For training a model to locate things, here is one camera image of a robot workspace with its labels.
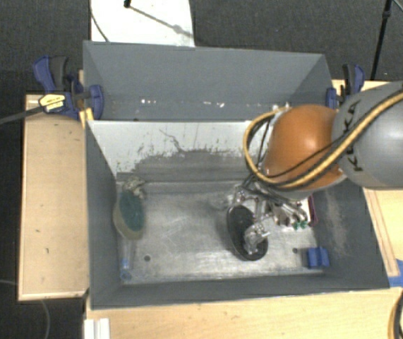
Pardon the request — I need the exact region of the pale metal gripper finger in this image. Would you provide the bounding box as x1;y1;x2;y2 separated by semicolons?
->
252;223;272;242
241;232;260;256

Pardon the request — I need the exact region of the black oval disc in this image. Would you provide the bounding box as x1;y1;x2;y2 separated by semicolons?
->
226;205;270;262

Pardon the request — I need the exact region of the purple flat strip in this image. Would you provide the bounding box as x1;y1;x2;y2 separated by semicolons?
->
307;194;319;227

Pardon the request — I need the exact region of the blue ridged block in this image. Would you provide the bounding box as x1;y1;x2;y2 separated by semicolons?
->
306;246;330;269

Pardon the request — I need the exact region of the green oval scrub brush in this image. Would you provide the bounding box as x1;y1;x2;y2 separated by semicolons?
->
113;190;146;240

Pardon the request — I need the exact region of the clear plastic bottle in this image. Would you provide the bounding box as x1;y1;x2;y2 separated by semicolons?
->
119;238;138;282

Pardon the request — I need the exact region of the grey-green toy animal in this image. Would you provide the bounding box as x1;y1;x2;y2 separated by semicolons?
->
122;176;147;200

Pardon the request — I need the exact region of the grey metal bin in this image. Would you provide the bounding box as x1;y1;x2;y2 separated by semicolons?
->
82;40;391;310

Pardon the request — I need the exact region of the pale wood board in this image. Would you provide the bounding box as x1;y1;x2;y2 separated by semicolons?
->
18;92;91;302

